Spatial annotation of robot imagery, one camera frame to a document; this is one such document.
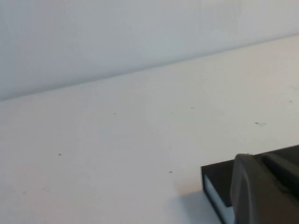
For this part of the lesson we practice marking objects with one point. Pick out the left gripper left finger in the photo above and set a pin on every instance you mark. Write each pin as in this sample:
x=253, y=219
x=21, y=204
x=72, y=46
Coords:
x=252, y=198

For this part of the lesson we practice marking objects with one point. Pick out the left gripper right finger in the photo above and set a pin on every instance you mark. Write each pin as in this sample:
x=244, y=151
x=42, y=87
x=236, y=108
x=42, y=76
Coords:
x=285, y=175

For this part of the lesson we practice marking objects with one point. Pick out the black glasses case printed sides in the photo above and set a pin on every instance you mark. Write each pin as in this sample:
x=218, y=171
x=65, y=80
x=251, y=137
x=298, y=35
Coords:
x=217, y=177

